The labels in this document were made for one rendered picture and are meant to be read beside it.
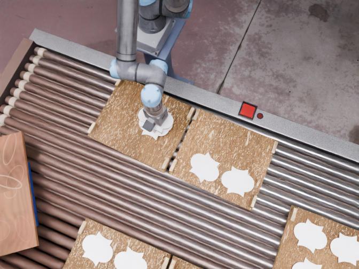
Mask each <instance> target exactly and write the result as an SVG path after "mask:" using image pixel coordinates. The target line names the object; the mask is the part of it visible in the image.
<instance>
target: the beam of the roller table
mask: <svg viewBox="0 0 359 269"><path fill-rule="evenodd" d="M29 39H30V40H32V41H34V42H35V43H36V44H37V45H38V47H39V48H44V49H47V50H48V51H50V52H53V53H56V54H58V55H61V56H63V57H66V58H69V59H72V60H75V61H77V62H80V63H82V64H85V65H88V66H91V67H93V68H97V69H99V70H102V71H104V72H107V73H110V64H111V61H112V60H113V59H116V57H114V56H111V55H109V54H106V53H103V52H100V51H97V50H94V49H92V48H89V47H86V46H84V45H81V44H78V43H75V42H72V41H69V40H67V39H64V38H61V37H59V36H56V35H53V34H50V33H47V32H45V31H42V30H39V29H36V28H35V29H34V31H33V32H32V34H31V36H30V38H29ZM163 93H164V94H167V95H169V96H172V97H175V98H177V99H180V100H183V101H186V102H189V103H191V104H194V105H197V106H199V107H202V108H205V109H207V110H211V111H212V112H216V113H218V114H221V115H224V116H226V117H229V118H232V119H234V120H237V121H240V122H243V123H246V124H248V125H251V126H254V127H256V128H259V129H261V130H264V131H267V132H270V133H273V134H275V135H278V136H281V137H283V138H286V139H289V140H291V141H295V142H297V143H300V144H302V145H305V146H308V147H311V148H313V149H316V150H318V151H321V152H324V153H327V154H330V155H332V156H335V157H338V158H340V159H343V160H346V161H348V162H351V163H354V164H357V165H359V145H358V144H355V143H352V142H350V141H346V140H344V139H341V138H338V137H335V136H333V135H330V134H327V133H325V132H321V131H319V130H316V129H313V128H310V127H308V126H305V125H302V124H300V123H297V122H294V121H291V120H288V119H286V118H283V117H280V116H277V115H275V114H272V113H269V112H266V111H263V110H261V109H258V108H257V110H256V113H255V115H254V118H253V120H252V121H251V120H248V119H246V118H243V117H241V116H238V113H239V110H240V107H241V105H242V102H238V101H236V100H233V99H230V98H227V97H225V96H222V95H219V94H217V93H213V92H211V91H208V90H205V89H202V88H200V87H197V86H194V85H192V84H189V83H186V82H183V81H180V80H177V79H175V78H172V77H169V76H167V77H166V81H165V86H164V90H163ZM258 113H262V114H263V118H262V119H258V118H257V114H258Z"/></svg>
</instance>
